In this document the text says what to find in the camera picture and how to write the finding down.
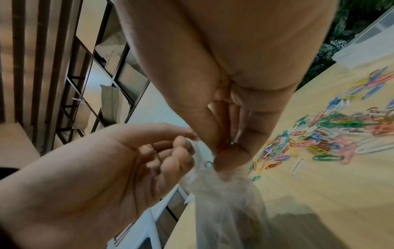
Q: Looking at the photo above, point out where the person's left hand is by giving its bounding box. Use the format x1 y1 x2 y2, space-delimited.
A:
0 122 198 249

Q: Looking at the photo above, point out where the person's right hand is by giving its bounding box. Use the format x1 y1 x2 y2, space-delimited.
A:
113 0 339 173

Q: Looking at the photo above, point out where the pile of coloured paper clips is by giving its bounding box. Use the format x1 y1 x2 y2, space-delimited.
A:
246 66 394 182

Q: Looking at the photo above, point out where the translucent plastic bag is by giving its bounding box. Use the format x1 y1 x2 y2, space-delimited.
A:
179 139 272 249

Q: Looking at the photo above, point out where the round wooden table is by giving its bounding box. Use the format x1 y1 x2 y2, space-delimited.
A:
166 46 394 249

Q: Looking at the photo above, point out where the white chair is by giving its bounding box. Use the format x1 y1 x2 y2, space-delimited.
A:
106 185 198 249

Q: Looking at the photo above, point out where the black metal frame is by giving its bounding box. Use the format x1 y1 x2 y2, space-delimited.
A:
55 0 152 146

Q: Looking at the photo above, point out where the green plant wall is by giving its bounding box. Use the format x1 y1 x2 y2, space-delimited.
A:
296 0 394 91

